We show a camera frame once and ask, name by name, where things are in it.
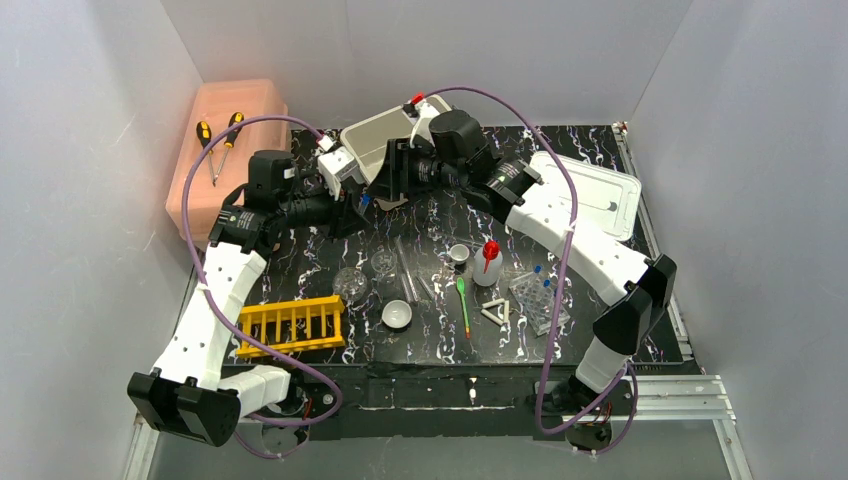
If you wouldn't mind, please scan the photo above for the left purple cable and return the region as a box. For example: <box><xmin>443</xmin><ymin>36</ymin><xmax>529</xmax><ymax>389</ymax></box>
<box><xmin>181</xmin><ymin>115</ymin><xmax>344</xmax><ymax>461</ymax></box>

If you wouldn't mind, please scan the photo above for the purple cable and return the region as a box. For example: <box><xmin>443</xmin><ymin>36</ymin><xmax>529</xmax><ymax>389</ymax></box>
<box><xmin>420</xmin><ymin>86</ymin><xmax>639</xmax><ymax>458</ymax></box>
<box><xmin>181</xmin><ymin>115</ymin><xmax>344</xmax><ymax>461</ymax></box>

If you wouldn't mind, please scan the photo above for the white ceramic evaporating dish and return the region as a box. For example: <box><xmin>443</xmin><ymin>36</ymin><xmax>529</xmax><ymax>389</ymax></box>
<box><xmin>381</xmin><ymin>300</ymin><xmax>412</xmax><ymax>330</ymax></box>

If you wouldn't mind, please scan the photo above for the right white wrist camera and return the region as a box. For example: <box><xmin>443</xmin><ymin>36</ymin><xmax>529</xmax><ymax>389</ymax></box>
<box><xmin>401</xmin><ymin>92</ymin><xmax>441</xmax><ymax>143</ymax></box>

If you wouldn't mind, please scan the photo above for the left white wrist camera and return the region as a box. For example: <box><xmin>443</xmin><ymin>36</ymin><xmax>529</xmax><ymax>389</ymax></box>
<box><xmin>317</xmin><ymin>146</ymin><xmax>365</xmax><ymax>201</ymax></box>

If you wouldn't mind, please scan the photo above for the yellow test tube rack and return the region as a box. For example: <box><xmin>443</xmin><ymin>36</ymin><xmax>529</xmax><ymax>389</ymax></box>
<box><xmin>238</xmin><ymin>295</ymin><xmax>345</xmax><ymax>354</ymax></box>

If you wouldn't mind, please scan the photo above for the beige plastic bin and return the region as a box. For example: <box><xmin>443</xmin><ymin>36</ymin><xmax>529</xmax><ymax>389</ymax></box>
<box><xmin>340</xmin><ymin>95</ymin><xmax>452</xmax><ymax>184</ymax></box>

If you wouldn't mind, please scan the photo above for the aluminium frame rail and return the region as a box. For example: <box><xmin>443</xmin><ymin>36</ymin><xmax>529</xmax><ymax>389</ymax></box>
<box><xmin>135</xmin><ymin>122</ymin><xmax>753</xmax><ymax>480</ymax></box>

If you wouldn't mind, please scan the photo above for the white bin lid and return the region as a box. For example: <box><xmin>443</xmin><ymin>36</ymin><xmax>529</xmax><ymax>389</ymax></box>
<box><xmin>530</xmin><ymin>151</ymin><xmax>642</xmax><ymax>242</ymax></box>

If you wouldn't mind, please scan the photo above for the yellow black screwdriver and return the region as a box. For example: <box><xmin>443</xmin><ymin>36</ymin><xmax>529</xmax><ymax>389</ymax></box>
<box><xmin>215</xmin><ymin>111</ymin><xmax>245</xmax><ymax>179</ymax></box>
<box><xmin>196</xmin><ymin>120</ymin><xmax>217</xmax><ymax>186</ymax></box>

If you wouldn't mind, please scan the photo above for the red capped wash bottle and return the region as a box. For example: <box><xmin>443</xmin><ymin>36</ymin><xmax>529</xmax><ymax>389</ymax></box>
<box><xmin>472</xmin><ymin>240</ymin><xmax>503</xmax><ymax>287</ymax></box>

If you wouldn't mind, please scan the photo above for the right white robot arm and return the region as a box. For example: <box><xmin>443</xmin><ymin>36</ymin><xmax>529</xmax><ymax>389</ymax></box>
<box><xmin>378</xmin><ymin>110</ymin><xmax>677</xmax><ymax>394</ymax></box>

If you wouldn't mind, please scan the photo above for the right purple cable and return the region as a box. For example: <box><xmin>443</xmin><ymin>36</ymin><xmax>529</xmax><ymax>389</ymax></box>
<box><xmin>420</xmin><ymin>86</ymin><xmax>639</xmax><ymax>458</ymax></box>

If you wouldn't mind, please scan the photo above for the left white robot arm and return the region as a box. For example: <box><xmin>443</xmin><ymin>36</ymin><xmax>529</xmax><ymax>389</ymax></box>
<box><xmin>127</xmin><ymin>150</ymin><xmax>366</xmax><ymax>447</ymax></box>

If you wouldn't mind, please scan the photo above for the small glass beaker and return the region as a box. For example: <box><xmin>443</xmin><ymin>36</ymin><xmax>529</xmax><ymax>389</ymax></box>
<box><xmin>371</xmin><ymin>249</ymin><xmax>398</xmax><ymax>280</ymax></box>

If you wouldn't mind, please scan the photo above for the right yellow black screwdriver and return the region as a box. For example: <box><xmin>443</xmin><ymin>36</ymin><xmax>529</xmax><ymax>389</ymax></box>
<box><xmin>215</xmin><ymin>111</ymin><xmax>245</xmax><ymax>179</ymax></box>

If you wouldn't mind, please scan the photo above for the left yellow black screwdriver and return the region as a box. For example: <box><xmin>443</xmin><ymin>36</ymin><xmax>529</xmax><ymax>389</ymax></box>
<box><xmin>196</xmin><ymin>120</ymin><xmax>217</xmax><ymax>186</ymax></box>

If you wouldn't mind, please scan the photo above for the round glass flask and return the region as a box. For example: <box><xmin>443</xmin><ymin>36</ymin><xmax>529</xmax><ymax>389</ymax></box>
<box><xmin>332</xmin><ymin>267</ymin><xmax>370</xmax><ymax>304</ymax></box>

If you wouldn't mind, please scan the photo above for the clear well plate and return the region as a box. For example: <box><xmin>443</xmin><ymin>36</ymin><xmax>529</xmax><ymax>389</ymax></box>
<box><xmin>509</xmin><ymin>272</ymin><xmax>555</xmax><ymax>337</ymax></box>

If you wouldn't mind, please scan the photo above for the white clay triangle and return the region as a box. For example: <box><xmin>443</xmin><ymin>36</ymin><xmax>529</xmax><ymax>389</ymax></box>
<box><xmin>480</xmin><ymin>298</ymin><xmax>511</xmax><ymax>327</ymax></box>

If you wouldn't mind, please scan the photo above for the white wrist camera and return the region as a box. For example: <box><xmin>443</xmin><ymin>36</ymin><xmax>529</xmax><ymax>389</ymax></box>
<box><xmin>401</xmin><ymin>92</ymin><xmax>441</xmax><ymax>143</ymax></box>
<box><xmin>317</xmin><ymin>146</ymin><xmax>365</xmax><ymax>201</ymax></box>

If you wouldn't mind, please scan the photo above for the small white crucible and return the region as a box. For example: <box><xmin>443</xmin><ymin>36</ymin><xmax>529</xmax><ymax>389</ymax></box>
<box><xmin>448</xmin><ymin>244</ymin><xmax>470</xmax><ymax>266</ymax></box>

